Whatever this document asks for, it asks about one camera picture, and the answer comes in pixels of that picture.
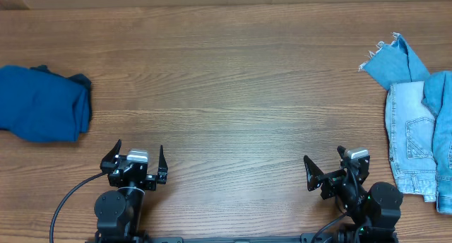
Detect dark blue folded cloth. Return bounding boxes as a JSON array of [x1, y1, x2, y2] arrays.
[[1, 65, 93, 143]]

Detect medium blue denim jeans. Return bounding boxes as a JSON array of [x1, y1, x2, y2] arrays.
[[359, 32, 451, 215]]

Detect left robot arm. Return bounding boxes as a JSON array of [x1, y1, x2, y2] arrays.
[[94, 141, 168, 242]]

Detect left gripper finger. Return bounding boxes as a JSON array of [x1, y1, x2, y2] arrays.
[[156, 146, 168, 184], [100, 139, 121, 173]]

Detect light washed denim jeans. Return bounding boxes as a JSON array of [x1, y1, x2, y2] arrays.
[[385, 81, 436, 202]]

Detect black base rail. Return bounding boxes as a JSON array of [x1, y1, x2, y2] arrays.
[[89, 232, 383, 243]]

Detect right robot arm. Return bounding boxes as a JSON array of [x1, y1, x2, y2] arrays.
[[300, 146, 403, 243]]

